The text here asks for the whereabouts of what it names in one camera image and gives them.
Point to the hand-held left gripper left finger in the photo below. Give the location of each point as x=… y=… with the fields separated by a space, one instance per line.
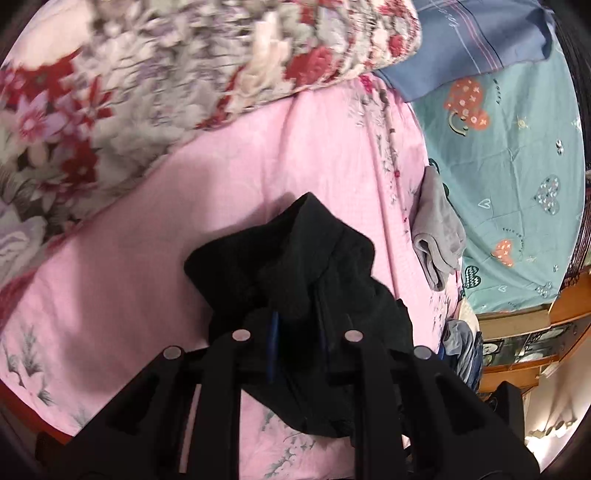
x=274 y=344

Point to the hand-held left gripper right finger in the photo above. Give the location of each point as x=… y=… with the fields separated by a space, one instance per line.
x=375 y=397

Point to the black pants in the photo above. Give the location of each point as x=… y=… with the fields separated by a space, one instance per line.
x=300 y=258

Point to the pile of blue grey clothes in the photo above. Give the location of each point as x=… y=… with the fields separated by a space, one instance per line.
x=463 y=350

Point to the dark object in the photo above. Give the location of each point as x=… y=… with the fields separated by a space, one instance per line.
x=508 y=408

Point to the pink floral bed sheet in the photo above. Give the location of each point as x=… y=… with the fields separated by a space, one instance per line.
x=184 y=221

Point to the grey garment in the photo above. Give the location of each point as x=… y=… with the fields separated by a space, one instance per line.
x=438 y=230

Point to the teal heart print sheet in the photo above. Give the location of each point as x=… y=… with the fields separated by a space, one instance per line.
x=512 y=175

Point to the red grey floral quilt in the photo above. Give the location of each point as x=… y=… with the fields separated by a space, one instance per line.
x=152 y=69

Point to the blue striped pillow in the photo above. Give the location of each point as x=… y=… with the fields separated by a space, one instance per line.
x=466 y=41

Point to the wooden bed frame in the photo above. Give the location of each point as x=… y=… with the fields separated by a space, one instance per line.
x=531 y=337

